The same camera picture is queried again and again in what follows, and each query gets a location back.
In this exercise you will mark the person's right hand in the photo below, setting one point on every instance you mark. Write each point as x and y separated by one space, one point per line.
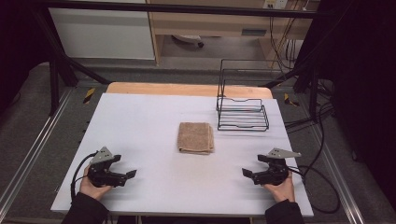
283 190

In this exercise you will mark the office chair base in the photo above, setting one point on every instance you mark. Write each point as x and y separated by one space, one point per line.
190 39

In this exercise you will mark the light wooden desk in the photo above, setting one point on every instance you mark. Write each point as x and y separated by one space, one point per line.
211 25

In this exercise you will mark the black metal frame stand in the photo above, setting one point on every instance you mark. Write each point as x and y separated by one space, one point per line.
55 81
313 90

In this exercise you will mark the black metal frame bar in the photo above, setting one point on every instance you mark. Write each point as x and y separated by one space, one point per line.
186 8

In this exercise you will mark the white cabinet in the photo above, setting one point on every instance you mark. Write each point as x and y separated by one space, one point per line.
102 34

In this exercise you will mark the white foam board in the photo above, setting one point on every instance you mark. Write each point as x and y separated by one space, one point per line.
155 186

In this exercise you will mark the white wall power outlet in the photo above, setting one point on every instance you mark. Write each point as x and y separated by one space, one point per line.
275 3

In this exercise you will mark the aluminium floor rail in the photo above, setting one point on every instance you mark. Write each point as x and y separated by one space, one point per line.
34 146
336 174

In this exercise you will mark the black curtain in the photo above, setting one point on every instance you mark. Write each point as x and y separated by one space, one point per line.
361 77
18 46

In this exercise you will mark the person's left hand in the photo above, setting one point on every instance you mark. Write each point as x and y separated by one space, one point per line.
91 190

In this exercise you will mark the wooden table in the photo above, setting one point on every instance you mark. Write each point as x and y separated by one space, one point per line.
174 88

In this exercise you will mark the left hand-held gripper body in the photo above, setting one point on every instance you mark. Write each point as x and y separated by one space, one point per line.
101 174

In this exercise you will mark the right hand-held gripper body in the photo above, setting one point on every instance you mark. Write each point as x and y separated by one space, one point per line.
274 174

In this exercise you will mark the brown towel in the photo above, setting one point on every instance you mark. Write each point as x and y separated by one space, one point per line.
195 137

